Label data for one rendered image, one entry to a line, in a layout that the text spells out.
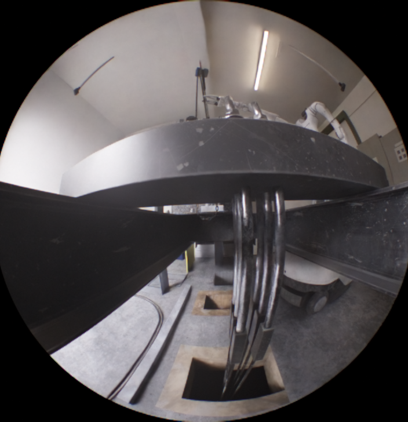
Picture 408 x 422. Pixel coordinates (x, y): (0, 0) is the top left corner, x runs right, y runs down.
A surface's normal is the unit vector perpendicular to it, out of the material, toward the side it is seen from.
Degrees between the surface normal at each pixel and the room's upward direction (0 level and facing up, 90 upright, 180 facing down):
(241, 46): 180
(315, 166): 90
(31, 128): 90
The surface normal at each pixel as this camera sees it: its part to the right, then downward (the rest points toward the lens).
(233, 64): 0.04, 1.00
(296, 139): -0.11, -0.07
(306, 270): -0.80, -0.52
